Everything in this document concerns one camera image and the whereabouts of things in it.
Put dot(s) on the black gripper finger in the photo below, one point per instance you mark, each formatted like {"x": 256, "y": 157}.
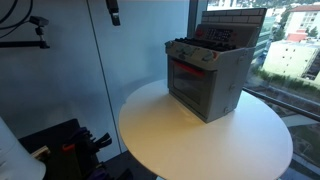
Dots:
{"x": 116, "y": 19}

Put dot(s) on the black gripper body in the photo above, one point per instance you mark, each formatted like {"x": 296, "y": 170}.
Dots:
{"x": 112, "y": 6}

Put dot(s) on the teal-grey stove knob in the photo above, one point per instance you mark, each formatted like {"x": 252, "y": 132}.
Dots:
{"x": 184, "y": 50}
{"x": 168, "y": 46}
{"x": 209, "y": 56}

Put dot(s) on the grey toy stove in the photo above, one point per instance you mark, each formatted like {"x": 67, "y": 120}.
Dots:
{"x": 220, "y": 86}

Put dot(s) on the black pliers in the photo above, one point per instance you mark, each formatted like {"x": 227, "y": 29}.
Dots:
{"x": 103, "y": 140}

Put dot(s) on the black tool cart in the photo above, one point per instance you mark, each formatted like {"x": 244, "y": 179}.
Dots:
{"x": 56, "y": 136}

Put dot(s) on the white rounded object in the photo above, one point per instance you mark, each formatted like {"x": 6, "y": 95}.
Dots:
{"x": 16, "y": 156}

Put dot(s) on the white office building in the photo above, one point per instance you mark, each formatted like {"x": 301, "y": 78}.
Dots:
{"x": 293, "y": 58}

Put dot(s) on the red roofed building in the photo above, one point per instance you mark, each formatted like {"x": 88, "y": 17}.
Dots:
{"x": 303, "y": 18}

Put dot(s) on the dark window railing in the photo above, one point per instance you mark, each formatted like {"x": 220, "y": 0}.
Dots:
{"x": 283, "y": 104}

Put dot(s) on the small black camera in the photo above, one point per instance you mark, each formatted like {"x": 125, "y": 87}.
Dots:
{"x": 39, "y": 20}

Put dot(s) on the dark window frame pillar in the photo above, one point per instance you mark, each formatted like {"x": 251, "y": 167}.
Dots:
{"x": 196, "y": 16}

